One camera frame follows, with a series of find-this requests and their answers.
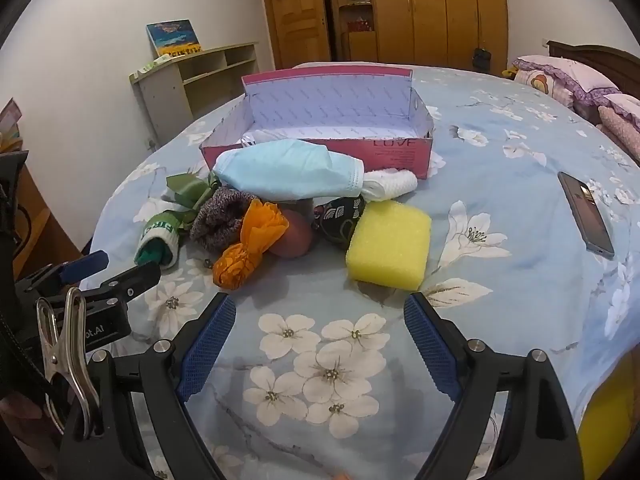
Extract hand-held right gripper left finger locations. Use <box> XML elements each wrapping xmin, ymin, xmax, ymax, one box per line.
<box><xmin>60</xmin><ymin>291</ymin><xmax>238</xmax><ymax>480</ymax></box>

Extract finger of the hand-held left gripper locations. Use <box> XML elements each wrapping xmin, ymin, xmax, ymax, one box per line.
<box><xmin>80</xmin><ymin>261</ymin><xmax>162</xmax><ymax>311</ymax></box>
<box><xmin>14</xmin><ymin>250</ymin><xmax>110</xmax><ymax>301</ymax></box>

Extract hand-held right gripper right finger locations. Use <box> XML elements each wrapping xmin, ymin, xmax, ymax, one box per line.
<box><xmin>402</xmin><ymin>291</ymin><xmax>586</xmax><ymax>480</ymax></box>

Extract green and white sock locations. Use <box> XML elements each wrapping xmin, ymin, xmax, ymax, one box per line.
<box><xmin>134</xmin><ymin>210</ymin><xmax>183</xmax><ymax>268</ymax></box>

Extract yellow sponge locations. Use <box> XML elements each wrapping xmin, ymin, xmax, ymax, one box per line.
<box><xmin>345</xmin><ymin>201</ymin><xmax>433</xmax><ymax>292</ymax></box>

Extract dark patterned bean bag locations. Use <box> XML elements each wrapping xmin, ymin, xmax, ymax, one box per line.
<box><xmin>314</xmin><ymin>195</ymin><xmax>366</xmax><ymax>250</ymax></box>

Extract white cloth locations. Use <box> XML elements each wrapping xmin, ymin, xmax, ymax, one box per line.
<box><xmin>361</xmin><ymin>169</ymin><xmax>418</xmax><ymax>203</ymax></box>

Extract blue face mask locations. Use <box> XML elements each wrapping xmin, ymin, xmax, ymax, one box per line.
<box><xmin>212</xmin><ymin>139</ymin><xmax>366</xmax><ymax>200</ymax></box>

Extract pink cardboard box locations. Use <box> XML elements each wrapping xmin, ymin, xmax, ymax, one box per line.
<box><xmin>199</xmin><ymin>66</ymin><xmax>435</xmax><ymax>181</ymax></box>

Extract peach soft ball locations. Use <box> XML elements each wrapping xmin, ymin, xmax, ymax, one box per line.
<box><xmin>270</xmin><ymin>209</ymin><xmax>315</xmax><ymax>259</ymax></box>

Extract metal spring clip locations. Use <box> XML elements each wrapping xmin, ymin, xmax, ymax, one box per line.
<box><xmin>36</xmin><ymin>287</ymin><xmax>103</xmax><ymax>441</ymax></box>

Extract blue floral bedspread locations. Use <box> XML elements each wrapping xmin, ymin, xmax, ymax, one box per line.
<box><xmin>80</xmin><ymin>62</ymin><xmax>640</xmax><ymax>480</ymax></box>

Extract grey knitted sock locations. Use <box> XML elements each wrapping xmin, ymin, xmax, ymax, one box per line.
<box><xmin>189</xmin><ymin>186</ymin><xmax>256</xmax><ymax>252</ymax></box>

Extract orange fabric flower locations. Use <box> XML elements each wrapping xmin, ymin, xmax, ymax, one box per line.
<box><xmin>212</xmin><ymin>199</ymin><xmax>291</xmax><ymax>291</ymax></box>

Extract papers on desk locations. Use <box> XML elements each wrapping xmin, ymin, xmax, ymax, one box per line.
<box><xmin>0</xmin><ymin>97</ymin><xmax>23</xmax><ymax>151</ymax></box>

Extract beige open shelf unit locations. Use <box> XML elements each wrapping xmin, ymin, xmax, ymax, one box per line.
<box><xmin>129</xmin><ymin>42</ymin><xmax>260</xmax><ymax>148</ymax></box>

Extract yellow object beside bed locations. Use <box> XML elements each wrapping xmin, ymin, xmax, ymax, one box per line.
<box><xmin>580</xmin><ymin>375</ymin><xmax>631</xmax><ymax>480</ymax></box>

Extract smartphone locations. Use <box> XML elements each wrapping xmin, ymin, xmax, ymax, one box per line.
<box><xmin>557</xmin><ymin>171</ymin><xmax>615</xmax><ymax>260</ymax></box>

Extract green and white packet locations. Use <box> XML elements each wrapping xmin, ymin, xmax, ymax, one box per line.
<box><xmin>137</xmin><ymin>55</ymin><xmax>173</xmax><ymax>75</ymax></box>

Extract blue and yellow painting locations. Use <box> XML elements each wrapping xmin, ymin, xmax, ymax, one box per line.
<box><xmin>146</xmin><ymin>19</ymin><xmax>205</xmax><ymax>58</ymax></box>

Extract pink checked pillow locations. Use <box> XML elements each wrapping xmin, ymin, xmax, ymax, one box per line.
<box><xmin>597</xmin><ymin>92</ymin><xmax>640</xmax><ymax>161</ymax></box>

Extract purple frilled pillow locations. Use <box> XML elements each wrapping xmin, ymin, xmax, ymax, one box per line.
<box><xmin>512</xmin><ymin>55</ymin><xmax>621</xmax><ymax>108</ymax></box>

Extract wooden door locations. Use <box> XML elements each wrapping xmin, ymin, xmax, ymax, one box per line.
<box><xmin>260</xmin><ymin>0</ymin><xmax>333</xmax><ymax>71</ymax></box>

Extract wooden wardrobe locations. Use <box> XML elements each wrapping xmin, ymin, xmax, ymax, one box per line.
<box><xmin>320</xmin><ymin>0</ymin><xmax>510</xmax><ymax>73</ymax></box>

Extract dark wooden headboard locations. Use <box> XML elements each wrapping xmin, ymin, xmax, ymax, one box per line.
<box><xmin>546</xmin><ymin>40</ymin><xmax>640</xmax><ymax>81</ymax></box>

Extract black braided cable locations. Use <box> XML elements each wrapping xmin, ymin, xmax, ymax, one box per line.
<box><xmin>0</xmin><ymin>305</ymin><xmax>56</xmax><ymax>411</ymax></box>

